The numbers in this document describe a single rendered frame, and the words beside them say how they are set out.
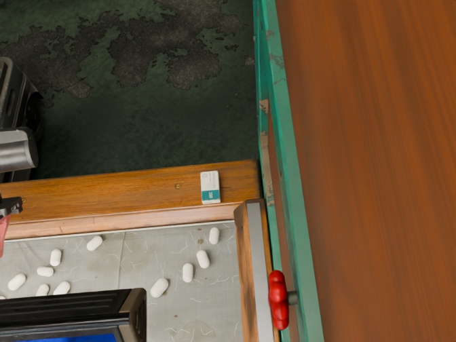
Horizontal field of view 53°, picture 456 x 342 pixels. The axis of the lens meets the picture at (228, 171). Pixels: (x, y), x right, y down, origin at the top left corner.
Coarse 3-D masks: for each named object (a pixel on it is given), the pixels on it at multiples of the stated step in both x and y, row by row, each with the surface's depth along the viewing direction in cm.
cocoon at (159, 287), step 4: (160, 280) 83; (164, 280) 83; (156, 284) 83; (160, 284) 83; (164, 284) 83; (152, 288) 83; (156, 288) 82; (160, 288) 82; (164, 288) 83; (152, 292) 82; (156, 292) 82; (160, 292) 83; (156, 296) 82
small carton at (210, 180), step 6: (204, 174) 88; (210, 174) 88; (216, 174) 88; (204, 180) 88; (210, 180) 88; (216, 180) 87; (204, 186) 87; (210, 186) 87; (216, 186) 87; (204, 192) 87; (210, 192) 87; (216, 192) 86; (204, 198) 86; (210, 198) 86; (216, 198) 86
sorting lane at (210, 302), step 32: (192, 224) 89; (224, 224) 89; (32, 256) 89; (64, 256) 88; (96, 256) 88; (128, 256) 87; (160, 256) 87; (192, 256) 86; (224, 256) 86; (0, 288) 87; (32, 288) 86; (96, 288) 85; (192, 288) 84; (224, 288) 84; (160, 320) 82; (192, 320) 82; (224, 320) 81
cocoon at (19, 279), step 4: (16, 276) 86; (20, 276) 86; (24, 276) 86; (12, 280) 85; (16, 280) 85; (20, 280) 85; (24, 280) 86; (8, 284) 85; (12, 284) 85; (16, 284) 85; (20, 284) 86; (12, 288) 85; (16, 288) 86
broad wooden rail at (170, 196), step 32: (256, 160) 91; (32, 192) 92; (64, 192) 91; (96, 192) 91; (128, 192) 90; (160, 192) 90; (192, 192) 89; (224, 192) 88; (256, 192) 88; (32, 224) 89; (64, 224) 89; (96, 224) 89; (128, 224) 89; (160, 224) 89
